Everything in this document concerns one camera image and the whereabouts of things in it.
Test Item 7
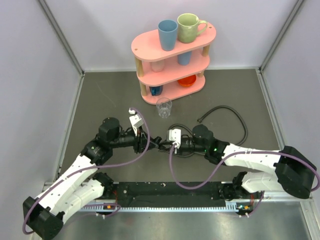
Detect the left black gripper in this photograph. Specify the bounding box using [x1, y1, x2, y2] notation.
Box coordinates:
[110, 125, 158, 154]

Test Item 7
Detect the black valve fitting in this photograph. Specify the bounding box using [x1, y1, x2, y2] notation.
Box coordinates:
[154, 136, 163, 149]

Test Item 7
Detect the black corrugated hose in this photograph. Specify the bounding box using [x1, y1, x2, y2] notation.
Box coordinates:
[169, 105, 249, 157]

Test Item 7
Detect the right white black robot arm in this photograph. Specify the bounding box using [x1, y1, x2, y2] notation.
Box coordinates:
[164, 124, 320, 199]

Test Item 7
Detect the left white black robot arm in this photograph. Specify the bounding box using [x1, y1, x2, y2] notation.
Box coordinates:
[22, 113, 162, 240]

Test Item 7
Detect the clear plastic cup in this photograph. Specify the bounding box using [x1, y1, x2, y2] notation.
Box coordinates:
[156, 97, 172, 118]

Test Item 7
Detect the dark blue mug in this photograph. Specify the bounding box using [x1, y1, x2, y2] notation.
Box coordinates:
[149, 85, 163, 96]

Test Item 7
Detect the pink three-tier shelf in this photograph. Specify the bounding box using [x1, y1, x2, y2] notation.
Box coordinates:
[131, 23, 216, 105]

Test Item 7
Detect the orange bowl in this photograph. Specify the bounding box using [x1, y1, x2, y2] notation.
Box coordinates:
[177, 74, 197, 87]

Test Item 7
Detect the pink cup middle shelf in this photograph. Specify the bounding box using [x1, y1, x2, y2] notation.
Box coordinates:
[150, 60, 165, 73]

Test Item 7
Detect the blue cup middle shelf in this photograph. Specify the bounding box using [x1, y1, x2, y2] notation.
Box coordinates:
[177, 51, 192, 66]

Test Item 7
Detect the blue tumbler on top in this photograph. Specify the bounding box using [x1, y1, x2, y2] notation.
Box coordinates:
[158, 19, 178, 52]

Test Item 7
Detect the green ceramic mug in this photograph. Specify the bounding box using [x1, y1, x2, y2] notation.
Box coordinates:
[177, 13, 208, 44]

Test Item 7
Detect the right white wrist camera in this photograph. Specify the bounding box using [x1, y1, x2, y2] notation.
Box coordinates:
[167, 128, 182, 149]

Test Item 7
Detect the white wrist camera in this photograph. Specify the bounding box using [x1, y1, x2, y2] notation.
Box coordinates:
[167, 128, 182, 149]
[128, 108, 144, 137]

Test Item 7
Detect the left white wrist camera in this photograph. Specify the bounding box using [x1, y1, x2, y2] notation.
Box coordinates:
[128, 108, 144, 137]

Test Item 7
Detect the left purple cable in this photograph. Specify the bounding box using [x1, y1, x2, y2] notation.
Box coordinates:
[22, 107, 151, 235]

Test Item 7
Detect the purple cable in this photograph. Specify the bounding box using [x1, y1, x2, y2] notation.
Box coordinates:
[169, 143, 320, 218]
[22, 107, 151, 235]

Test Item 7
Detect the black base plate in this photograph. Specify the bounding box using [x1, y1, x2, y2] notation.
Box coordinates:
[112, 181, 238, 208]

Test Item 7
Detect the aluminium rail frame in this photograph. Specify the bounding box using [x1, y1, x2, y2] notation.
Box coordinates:
[80, 186, 301, 214]

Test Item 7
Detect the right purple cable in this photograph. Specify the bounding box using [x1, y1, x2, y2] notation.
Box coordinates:
[169, 143, 320, 218]

